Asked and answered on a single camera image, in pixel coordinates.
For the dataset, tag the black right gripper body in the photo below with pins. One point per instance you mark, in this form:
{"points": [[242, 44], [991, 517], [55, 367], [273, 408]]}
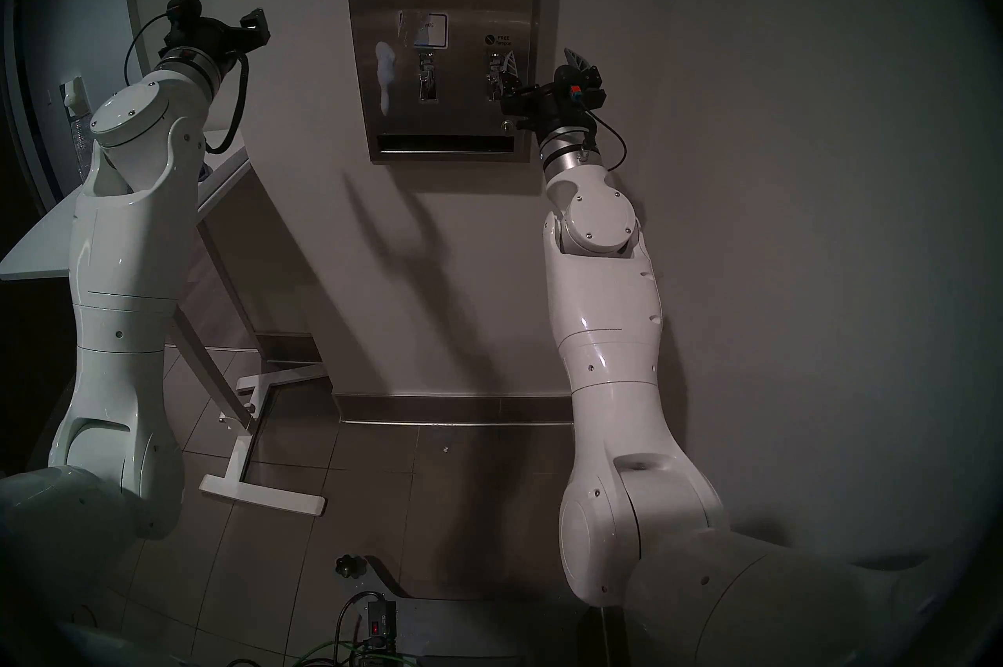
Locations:
{"points": [[541, 109]]}

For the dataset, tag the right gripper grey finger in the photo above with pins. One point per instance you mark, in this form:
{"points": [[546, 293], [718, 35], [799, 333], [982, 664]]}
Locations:
{"points": [[513, 74], [581, 63]]}

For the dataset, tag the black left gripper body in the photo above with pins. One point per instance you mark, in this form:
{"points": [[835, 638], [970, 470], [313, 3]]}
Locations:
{"points": [[219, 38]]}

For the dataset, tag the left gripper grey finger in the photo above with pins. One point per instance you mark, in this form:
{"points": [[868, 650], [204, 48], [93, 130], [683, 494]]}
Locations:
{"points": [[255, 19], [261, 40]]}

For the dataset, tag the blue cleaner spray bottle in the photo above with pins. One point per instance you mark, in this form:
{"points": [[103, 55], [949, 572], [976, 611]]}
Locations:
{"points": [[78, 95]]}

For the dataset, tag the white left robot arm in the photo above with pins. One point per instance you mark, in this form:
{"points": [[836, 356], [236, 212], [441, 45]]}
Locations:
{"points": [[125, 266]]}

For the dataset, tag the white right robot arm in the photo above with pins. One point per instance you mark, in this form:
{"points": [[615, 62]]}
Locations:
{"points": [[611, 328]]}

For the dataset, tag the white cleaner foam patch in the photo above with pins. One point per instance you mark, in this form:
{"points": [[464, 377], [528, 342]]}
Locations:
{"points": [[385, 77]]}

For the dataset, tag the free tampon printed label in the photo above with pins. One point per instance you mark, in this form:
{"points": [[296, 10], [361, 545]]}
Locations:
{"points": [[497, 40]]}

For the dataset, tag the chrome dispenser lever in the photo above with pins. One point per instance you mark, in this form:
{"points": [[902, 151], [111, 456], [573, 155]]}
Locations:
{"points": [[425, 77]]}

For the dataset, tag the blue bordered white sticker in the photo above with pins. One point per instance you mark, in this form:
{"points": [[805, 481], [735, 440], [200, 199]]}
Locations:
{"points": [[432, 34]]}

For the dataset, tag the grey cleaning cloth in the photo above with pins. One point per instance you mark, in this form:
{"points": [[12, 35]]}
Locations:
{"points": [[203, 172]]}

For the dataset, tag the white rectangular table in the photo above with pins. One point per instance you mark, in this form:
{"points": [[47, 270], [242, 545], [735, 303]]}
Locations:
{"points": [[31, 242]]}

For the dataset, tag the black star knob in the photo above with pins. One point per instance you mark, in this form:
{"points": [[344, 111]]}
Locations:
{"points": [[350, 566]]}

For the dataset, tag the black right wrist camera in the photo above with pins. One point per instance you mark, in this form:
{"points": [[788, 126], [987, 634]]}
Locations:
{"points": [[580, 89]]}

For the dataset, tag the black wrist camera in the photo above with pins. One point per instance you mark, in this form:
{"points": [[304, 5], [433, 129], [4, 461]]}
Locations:
{"points": [[184, 19], [580, 89]]}

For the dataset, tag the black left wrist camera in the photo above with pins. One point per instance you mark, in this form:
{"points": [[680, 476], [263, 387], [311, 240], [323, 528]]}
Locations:
{"points": [[184, 19]]}

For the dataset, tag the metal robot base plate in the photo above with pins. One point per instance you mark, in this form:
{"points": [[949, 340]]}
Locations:
{"points": [[470, 626]]}

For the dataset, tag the black box with red switch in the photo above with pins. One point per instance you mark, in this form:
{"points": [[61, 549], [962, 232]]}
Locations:
{"points": [[380, 622]]}

